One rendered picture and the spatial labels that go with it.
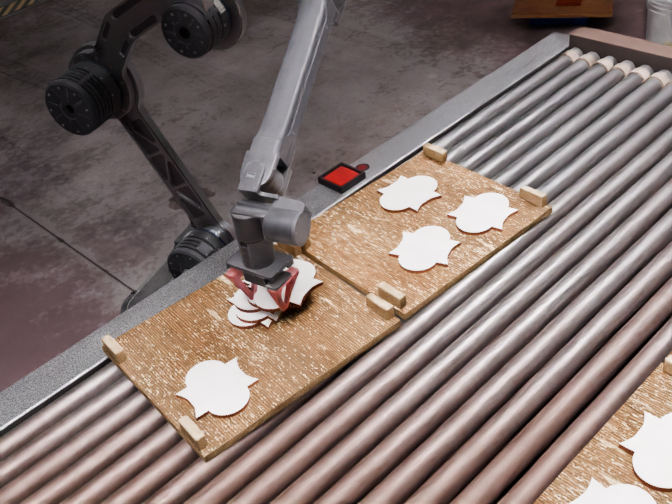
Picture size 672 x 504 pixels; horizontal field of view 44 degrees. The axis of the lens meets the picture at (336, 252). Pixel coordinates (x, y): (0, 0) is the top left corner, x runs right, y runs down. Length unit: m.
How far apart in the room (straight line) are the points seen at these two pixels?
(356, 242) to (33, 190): 2.61
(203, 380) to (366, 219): 0.50
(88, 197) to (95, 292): 0.70
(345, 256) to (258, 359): 0.30
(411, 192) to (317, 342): 0.45
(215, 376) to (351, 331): 0.24
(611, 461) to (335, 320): 0.52
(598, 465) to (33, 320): 2.42
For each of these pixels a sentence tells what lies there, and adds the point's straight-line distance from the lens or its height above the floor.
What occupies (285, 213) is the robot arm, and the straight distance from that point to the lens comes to 1.33.
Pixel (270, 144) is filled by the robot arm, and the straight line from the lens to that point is 1.39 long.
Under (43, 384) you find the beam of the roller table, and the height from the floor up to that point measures 0.92.
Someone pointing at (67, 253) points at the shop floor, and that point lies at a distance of 3.56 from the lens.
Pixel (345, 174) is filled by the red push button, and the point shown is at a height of 0.93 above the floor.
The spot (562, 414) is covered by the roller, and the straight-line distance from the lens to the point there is 1.34.
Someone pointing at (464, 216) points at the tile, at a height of 0.94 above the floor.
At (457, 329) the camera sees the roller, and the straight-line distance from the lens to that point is 1.48.
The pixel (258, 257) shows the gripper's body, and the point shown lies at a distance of 1.39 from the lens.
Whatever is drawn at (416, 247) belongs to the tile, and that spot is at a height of 0.94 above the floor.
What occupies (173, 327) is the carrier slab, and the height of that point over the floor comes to 0.94.
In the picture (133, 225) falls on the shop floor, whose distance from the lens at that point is 3.59.
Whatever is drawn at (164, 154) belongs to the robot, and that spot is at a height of 0.65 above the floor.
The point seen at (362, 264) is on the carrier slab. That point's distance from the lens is 1.59.
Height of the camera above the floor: 1.93
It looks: 38 degrees down
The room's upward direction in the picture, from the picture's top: 10 degrees counter-clockwise
